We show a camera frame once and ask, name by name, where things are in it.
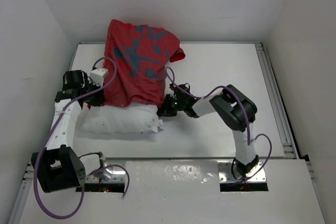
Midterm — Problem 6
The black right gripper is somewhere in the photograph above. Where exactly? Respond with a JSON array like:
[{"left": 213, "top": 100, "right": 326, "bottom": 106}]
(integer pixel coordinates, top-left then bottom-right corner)
[{"left": 156, "top": 94, "right": 186, "bottom": 116}]

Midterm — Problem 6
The white pillow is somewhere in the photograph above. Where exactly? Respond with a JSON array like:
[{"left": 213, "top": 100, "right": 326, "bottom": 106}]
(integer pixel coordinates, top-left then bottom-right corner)
[{"left": 80, "top": 103, "right": 163, "bottom": 134}]

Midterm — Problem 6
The red patterned pillowcase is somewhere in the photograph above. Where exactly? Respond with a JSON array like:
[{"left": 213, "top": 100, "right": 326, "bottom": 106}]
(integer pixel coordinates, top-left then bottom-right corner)
[{"left": 102, "top": 19, "right": 185, "bottom": 107}]

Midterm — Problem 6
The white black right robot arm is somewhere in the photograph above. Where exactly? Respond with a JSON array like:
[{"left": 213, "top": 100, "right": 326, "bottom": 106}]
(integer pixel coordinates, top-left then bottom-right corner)
[{"left": 157, "top": 83, "right": 259, "bottom": 178}]

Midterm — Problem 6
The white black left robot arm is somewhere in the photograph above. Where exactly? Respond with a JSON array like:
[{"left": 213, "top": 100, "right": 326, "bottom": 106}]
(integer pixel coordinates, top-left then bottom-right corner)
[{"left": 31, "top": 68, "right": 108, "bottom": 193}]

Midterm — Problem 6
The white front cover board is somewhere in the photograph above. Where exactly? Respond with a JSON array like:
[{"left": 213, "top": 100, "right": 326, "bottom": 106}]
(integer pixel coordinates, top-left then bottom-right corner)
[{"left": 19, "top": 158, "right": 326, "bottom": 224}]

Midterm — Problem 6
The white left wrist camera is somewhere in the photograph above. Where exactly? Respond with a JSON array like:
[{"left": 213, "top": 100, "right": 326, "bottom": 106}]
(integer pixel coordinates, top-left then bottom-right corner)
[{"left": 89, "top": 68, "right": 108, "bottom": 87}]

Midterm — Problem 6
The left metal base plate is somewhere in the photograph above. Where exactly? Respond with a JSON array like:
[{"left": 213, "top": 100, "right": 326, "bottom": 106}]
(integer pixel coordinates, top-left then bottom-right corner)
[{"left": 85, "top": 160, "right": 127, "bottom": 184}]

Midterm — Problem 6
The metal base plate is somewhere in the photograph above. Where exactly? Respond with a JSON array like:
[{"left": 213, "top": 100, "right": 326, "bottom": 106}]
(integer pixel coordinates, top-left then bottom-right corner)
[
  {"left": 217, "top": 159, "right": 267, "bottom": 184},
  {"left": 85, "top": 160, "right": 127, "bottom": 184}
]

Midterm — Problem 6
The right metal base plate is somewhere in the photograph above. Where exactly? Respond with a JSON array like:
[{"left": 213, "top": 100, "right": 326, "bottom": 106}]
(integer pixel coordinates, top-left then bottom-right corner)
[{"left": 217, "top": 159, "right": 267, "bottom": 184}]

